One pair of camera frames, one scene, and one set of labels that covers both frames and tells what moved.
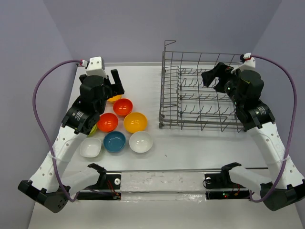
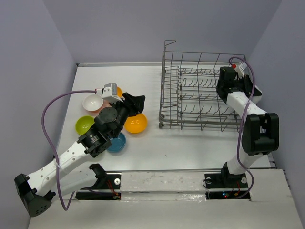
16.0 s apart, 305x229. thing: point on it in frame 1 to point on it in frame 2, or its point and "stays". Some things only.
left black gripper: x=115 y=89 to x=136 y=104
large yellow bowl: x=135 y=121 stays
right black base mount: x=220 y=186 stays
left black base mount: x=108 y=188 stays
